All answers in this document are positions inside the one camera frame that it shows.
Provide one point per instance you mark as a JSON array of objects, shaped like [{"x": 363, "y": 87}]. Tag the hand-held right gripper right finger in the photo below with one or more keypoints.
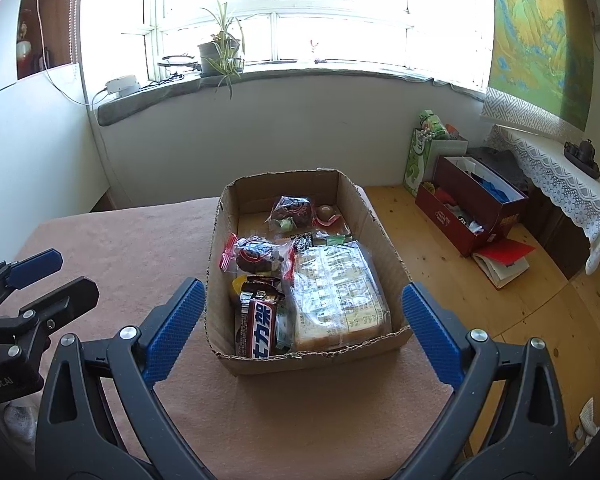
[{"x": 430, "y": 335}]

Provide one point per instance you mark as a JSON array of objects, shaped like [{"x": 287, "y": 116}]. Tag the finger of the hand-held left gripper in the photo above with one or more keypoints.
[
  {"x": 35, "y": 262},
  {"x": 65, "y": 302}
]

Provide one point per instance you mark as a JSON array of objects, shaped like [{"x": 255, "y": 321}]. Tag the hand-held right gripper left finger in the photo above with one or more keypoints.
[{"x": 175, "y": 330}]

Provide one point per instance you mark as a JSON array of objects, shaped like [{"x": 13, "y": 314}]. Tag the yellow snack packet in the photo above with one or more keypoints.
[{"x": 238, "y": 287}]

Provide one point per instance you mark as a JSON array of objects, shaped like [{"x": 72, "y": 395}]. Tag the brown chocolate bar white print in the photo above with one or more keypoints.
[{"x": 257, "y": 330}]

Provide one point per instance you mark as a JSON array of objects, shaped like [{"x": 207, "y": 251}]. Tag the cardboard box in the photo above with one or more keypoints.
[{"x": 260, "y": 360}]

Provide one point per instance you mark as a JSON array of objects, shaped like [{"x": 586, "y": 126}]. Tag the clear sliced bread packet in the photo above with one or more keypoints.
[{"x": 337, "y": 300}]

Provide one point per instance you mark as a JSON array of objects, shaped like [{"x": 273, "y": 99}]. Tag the clear dark cake packet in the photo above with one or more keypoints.
[
  {"x": 290, "y": 212},
  {"x": 260, "y": 255}
]

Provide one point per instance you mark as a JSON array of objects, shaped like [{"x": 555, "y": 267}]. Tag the black patterned snack packet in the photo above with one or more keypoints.
[{"x": 302, "y": 242}]

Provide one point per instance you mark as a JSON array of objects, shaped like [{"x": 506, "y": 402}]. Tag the round pastry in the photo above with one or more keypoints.
[{"x": 325, "y": 214}]

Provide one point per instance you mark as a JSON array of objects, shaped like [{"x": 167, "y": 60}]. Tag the person's left hand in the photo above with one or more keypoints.
[{"x": 20, "y": 417}]

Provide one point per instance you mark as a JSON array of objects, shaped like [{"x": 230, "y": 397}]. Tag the open beige book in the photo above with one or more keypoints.
[{"x": 502, "y": 272}]

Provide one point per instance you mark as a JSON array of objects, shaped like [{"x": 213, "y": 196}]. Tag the white cabinet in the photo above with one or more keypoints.
[{"x": 30, "y": 160}]

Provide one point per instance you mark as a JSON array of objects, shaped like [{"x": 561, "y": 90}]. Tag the red booklet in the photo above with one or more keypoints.
[{"x": 507, "y": 251}]

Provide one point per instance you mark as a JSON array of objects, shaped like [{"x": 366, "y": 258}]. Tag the dark red box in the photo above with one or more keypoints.
[{"x": 455, "y": 215}]

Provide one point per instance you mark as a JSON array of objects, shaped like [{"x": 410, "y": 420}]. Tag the green gift bag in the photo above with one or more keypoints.
[{"x": 415, "y": 165}]

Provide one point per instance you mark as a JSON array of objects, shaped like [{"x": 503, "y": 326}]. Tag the white patterned cloth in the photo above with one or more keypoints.
[{"x": 587, "y": 422}]

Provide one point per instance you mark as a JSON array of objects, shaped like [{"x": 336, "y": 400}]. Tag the dark cloth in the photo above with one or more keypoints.
[{"x": 500, "y": 167}]

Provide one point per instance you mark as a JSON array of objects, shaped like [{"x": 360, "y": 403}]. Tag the white power box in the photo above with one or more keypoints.
[{"x": 122, "y": 85}]

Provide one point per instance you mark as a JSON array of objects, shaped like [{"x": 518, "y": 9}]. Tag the white lace cloth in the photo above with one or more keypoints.
[{"x": 555, "y": 180}]

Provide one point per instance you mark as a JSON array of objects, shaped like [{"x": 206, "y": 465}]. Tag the dark tea set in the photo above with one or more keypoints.
[{"x": 585, "y": 152}]

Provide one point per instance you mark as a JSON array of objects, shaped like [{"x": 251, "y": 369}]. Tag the wooden shelf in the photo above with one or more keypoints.
[{"x": 55, "y": 20}]

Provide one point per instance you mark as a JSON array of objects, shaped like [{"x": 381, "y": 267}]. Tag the potted spider plant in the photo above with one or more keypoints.
[{"x": 215, "y": 57}]

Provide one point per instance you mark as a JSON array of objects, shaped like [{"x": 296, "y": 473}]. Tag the small animal figurine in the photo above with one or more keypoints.
[{"x": 313, "y": 52}]

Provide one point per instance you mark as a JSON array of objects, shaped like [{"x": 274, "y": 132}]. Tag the landscape wall scroll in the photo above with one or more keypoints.
[{"x": 535, "y": 45}]

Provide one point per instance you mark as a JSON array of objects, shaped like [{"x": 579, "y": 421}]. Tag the white window frame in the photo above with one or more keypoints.
[{"x": 275, "y": 15}]

